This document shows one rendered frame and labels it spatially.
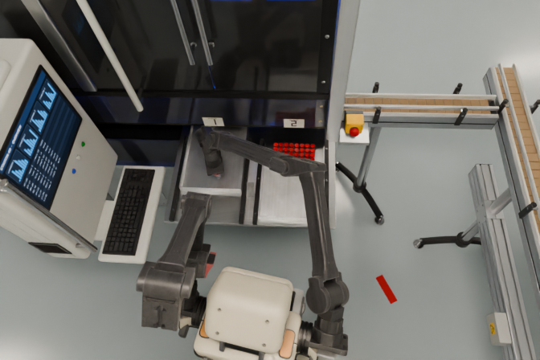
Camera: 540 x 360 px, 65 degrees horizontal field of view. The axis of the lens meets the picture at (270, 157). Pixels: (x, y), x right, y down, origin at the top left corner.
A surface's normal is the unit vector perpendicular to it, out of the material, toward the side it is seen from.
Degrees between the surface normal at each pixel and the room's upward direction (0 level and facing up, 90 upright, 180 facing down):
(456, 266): 0
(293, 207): 0
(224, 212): 0
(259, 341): 48
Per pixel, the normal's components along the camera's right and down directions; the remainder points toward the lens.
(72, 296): -0.06, -0.50
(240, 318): -0.21, 0.29
